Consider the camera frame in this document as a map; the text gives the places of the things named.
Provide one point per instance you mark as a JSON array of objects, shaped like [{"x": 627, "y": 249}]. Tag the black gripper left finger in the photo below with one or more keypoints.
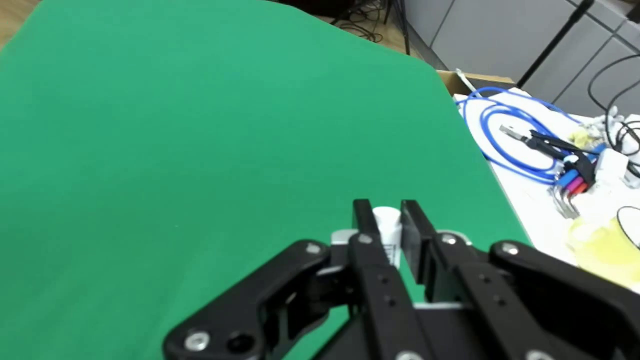
[{"x": 372, "y": 292}]

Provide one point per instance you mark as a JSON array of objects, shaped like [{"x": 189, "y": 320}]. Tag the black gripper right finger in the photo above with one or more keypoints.
[{"x": 481, "y": 292}]

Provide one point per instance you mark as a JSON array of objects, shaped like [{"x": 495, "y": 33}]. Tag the translucent yellow cup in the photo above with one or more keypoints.
[{"x": 607, "y": 251}]

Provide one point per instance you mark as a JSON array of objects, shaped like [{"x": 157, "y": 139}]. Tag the coloured hex key set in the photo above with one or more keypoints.
[{"x": 577, "y": 183}]

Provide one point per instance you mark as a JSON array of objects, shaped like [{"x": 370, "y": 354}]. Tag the green table cloth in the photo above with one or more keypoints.
[{"x": 201, "y": 167}]

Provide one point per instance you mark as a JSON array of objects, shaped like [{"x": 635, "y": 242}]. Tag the grey cabinet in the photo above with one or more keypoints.
[{"x": 506, "y": 33}]

